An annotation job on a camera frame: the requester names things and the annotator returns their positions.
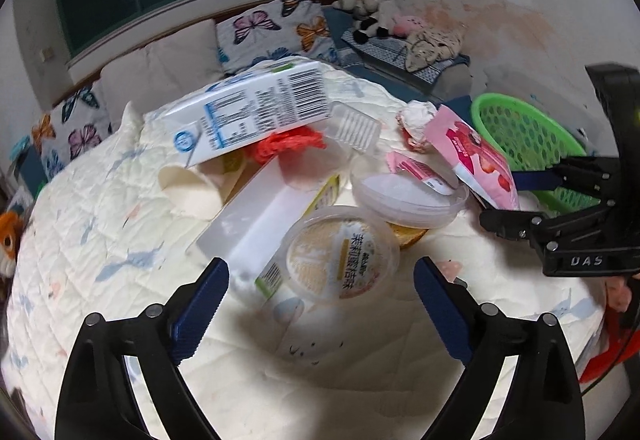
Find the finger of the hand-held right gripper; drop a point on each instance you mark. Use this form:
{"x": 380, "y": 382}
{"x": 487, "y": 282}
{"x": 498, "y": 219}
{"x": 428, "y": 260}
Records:
{"x": 505, "y": 222}
{"x": 537, "y": 180}

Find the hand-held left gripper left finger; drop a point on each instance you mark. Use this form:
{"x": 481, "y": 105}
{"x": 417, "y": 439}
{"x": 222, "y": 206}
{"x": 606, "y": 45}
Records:
{"x": 200, "y": 312}

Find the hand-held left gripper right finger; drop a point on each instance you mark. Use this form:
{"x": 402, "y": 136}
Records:
{"x": 442, "y": 312}

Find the green plastic basket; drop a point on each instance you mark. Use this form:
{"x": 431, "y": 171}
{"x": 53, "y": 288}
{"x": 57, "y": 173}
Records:
{"x": 525, "y": 135}

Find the pink strawberry packet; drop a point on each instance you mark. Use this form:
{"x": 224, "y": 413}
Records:
{"x": 475, "y": 160}

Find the long white box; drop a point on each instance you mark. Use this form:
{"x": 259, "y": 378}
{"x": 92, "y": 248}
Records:
{"x": 250, "y": 230}

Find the small pink wrapper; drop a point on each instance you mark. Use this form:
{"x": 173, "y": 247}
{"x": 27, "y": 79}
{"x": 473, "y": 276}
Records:
{"x": 415, "y": 168}

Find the clear round plastic lid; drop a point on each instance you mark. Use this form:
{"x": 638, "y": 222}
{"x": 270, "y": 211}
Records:
{"x": 400, "y": 200}

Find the clear round labelled tub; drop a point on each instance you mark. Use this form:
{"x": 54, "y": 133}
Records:
{"x": 340, "y": 255}

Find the blue mattress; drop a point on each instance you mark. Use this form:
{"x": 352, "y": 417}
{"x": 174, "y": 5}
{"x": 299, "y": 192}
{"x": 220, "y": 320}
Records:
{"x": 450, "y": 83}

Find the crumpled white tissue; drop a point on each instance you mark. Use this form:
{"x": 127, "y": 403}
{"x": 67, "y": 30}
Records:
{"x": 417, "y": 118}

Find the red cloth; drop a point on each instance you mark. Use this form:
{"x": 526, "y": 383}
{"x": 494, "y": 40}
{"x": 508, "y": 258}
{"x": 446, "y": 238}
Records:
{"x": 600, "y": 355}

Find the beige spotted cloth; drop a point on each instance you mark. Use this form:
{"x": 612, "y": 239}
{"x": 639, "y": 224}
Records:
{"x": 432, "y": 45}

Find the clear ribbed plastic container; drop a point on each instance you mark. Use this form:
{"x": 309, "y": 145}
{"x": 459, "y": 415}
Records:
{"x": 352, "y": 125}

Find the red mesh net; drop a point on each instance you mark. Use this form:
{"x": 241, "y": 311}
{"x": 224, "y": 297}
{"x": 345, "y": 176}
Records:
{"x": 280, "y": 145}

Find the pink plush toy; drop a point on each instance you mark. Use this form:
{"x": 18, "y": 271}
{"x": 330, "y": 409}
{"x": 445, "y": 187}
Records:
{"x": 410, "y": 25}

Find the blue patterned blanket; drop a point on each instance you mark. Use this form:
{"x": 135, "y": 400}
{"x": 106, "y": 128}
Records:
{"x": 380, "y": 53}

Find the orange plush toy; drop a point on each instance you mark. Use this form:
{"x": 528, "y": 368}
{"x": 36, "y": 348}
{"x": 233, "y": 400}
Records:
{"x": 9, "y": 240}

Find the white milk carton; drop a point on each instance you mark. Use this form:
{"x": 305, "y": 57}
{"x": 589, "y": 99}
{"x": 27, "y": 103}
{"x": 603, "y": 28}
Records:
{"x": 250, "y": 105}

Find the small butterfly pillow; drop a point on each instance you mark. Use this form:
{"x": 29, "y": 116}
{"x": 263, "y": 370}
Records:
{"x": 75, "y": 130}

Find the black and white plush toy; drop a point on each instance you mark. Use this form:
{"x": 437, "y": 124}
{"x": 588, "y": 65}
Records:
{"x": 372, "y": 20}
{"x": 350, "y": 0}

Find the beige pillow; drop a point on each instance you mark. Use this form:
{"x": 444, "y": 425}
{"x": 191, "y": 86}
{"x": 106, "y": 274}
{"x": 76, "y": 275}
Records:
{"x": 182, "y": 55}
{"x": 125, "y": 95}

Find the large butterfly pillow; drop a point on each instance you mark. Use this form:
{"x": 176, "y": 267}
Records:
{"x": 280, "y": 30}

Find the wall socket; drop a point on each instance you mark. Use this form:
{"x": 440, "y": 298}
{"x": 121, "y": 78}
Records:
{"x": 48, "y": 54}

